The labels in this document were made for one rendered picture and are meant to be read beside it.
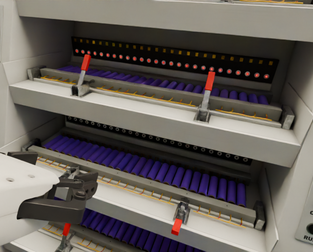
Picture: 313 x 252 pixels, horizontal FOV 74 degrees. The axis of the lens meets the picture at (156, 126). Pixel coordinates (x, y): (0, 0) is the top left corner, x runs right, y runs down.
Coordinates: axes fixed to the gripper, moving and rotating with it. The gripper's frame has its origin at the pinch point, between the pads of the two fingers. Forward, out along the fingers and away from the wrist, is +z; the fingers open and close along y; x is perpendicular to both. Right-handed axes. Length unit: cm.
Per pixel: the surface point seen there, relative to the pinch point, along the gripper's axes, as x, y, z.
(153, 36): 33.8, -4.7, 30.4
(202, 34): 35.7, 8.4, 30.1
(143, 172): -1.7, 3.5, 26.0
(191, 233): -8.9, 17.2, 19.5
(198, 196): -2.7, 17.0, 23.3
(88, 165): -3.5, -9.4, 22.9
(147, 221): -9.8, 8.4, 20.0
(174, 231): -6.9, 14.4, 13.0
